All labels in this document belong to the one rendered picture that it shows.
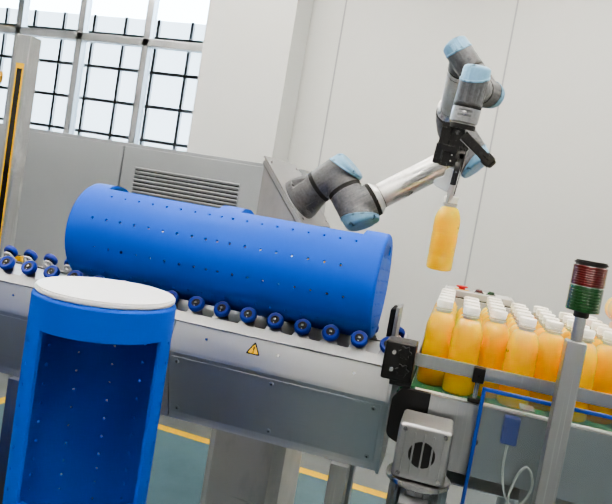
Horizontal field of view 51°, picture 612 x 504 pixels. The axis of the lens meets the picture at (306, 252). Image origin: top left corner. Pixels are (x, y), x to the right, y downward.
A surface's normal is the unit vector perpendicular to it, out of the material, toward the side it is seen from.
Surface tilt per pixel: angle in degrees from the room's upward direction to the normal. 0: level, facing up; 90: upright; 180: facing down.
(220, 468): 90
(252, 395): 109
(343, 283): 87
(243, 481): 90
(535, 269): 90
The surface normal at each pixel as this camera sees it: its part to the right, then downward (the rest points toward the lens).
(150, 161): -0.32, 0.02
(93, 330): 0.18, 0.11
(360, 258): -0.12, -0.49
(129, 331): 0.59, 0.16
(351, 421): -0.30, 0.36
